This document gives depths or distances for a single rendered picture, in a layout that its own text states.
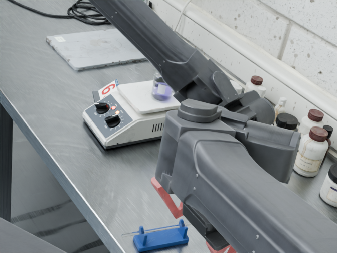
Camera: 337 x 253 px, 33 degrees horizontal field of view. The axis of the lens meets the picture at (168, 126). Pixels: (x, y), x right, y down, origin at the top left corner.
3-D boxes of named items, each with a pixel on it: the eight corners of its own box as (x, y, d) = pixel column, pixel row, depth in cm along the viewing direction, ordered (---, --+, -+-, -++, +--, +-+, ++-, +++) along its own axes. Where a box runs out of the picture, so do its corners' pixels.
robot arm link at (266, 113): (177, 99, 95) (209, 73, 89) (216, 82, 103) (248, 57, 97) (215, 159, 94) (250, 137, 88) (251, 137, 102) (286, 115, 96)
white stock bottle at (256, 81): (245, 99, 155) (253, 72, 150) (261, 106, 153) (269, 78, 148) (237, 105, 151) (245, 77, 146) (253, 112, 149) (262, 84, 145)
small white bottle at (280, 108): (270, 118, 148) (277, 94, 144) (280, 120, 148) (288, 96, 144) (271, 124, 146) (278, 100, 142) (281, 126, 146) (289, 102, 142)
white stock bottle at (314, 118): (311, 141, 142) (323, 107, 137) (318, 154, 138) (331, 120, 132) (290, 139, 141) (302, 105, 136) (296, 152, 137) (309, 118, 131)
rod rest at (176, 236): (139, 252, 100) (141, 238, 98) (132, 239, 103) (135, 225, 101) (188, 243, 104) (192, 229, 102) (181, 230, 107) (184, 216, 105)
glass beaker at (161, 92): (175, 104, 129) (181, 74, 125) (153, 105, 127) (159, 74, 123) (166, 91, 134) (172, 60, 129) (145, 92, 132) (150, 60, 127)
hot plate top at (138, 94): (139, 115, 124) (139, 111, 123) (115, 88, 132) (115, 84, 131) (184, 107, 130) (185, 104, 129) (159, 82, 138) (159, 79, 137)
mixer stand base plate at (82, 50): (75, 71, 152) (75, 67, 151) (44, 38, 164) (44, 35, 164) (165, 56, 168) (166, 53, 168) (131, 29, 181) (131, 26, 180)
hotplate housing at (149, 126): (104, 151, 124) (108, 121, 119) (80, 119, 132) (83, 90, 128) (188, 135, 135) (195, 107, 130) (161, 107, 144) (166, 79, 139)
